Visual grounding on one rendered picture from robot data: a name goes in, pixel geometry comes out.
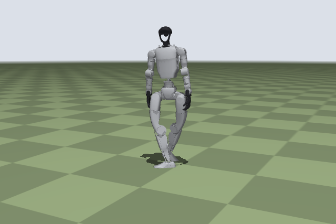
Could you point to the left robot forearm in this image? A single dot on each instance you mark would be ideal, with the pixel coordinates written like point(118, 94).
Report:
point(187, 84)

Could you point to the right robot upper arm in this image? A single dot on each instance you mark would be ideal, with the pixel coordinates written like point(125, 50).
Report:
point(151, 61)

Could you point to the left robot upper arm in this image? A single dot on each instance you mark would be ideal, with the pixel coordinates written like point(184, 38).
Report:
point(183, 60)

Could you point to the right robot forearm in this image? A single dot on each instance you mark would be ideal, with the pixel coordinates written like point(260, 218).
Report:
point(149, 84)

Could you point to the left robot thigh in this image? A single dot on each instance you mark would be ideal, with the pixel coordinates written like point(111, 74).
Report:
point(181, 115)

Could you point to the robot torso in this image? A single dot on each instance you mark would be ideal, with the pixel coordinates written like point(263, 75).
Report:
point(167, 63)

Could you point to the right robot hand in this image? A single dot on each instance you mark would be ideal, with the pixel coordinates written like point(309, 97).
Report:
point(148, 98)

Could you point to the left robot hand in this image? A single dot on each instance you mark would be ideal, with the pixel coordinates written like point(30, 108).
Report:
point(188, 100)

